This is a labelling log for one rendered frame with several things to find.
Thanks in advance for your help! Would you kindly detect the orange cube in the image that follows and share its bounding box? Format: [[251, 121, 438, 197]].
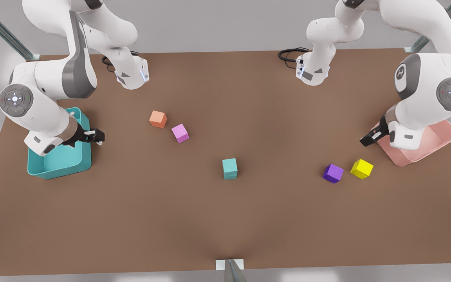
[[149, 110, 168, 129]]

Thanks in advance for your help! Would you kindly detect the yellow cube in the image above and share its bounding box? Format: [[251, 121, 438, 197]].
[[350, 159, 374, 180]]

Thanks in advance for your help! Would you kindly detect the pink cube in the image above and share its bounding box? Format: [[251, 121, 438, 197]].
[[171, 123, 190, 144]]

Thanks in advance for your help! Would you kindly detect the teal cube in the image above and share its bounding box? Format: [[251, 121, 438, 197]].
[[222, 158, 238, 181]]

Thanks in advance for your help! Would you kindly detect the black cable loop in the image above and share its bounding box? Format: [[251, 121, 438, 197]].
[[101, 50, 141, 73], [278, 47, 310, 69]]

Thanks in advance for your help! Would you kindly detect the pink plastic tray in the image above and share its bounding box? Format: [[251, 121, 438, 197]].
[[372, 120, 451, 168]]

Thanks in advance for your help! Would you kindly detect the teal plastic tray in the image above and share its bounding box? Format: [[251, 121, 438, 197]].
[[27, 107, 92, 180]]

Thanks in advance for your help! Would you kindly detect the silver frame post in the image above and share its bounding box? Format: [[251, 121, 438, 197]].
[[215, 258, 247, 282], [404, 0, 451, 54], [0, 0, 41, 62]]

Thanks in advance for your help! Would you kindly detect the purple cube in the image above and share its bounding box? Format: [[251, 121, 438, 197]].
[[322, 163, 345, 184]]

